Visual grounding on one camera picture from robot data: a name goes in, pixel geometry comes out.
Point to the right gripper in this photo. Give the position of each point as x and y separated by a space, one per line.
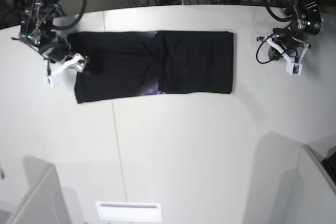
58 49

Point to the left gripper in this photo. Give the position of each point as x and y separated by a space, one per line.
294 43

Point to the black T-shirt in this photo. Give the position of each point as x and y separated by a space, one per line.
134 64

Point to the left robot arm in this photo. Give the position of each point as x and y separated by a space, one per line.
301 15

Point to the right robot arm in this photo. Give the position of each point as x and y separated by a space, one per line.
38 32

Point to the black keyboard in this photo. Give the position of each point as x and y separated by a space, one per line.
329 165

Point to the left white partition panel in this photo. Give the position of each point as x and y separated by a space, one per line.
44 202

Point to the white partition panel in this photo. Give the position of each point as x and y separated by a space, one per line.
306 194
44 202

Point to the right white partition panel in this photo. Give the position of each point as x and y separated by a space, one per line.
306 194

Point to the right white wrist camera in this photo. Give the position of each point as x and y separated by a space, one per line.
52 77

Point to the table cable slot cover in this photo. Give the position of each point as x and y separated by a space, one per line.
129 211

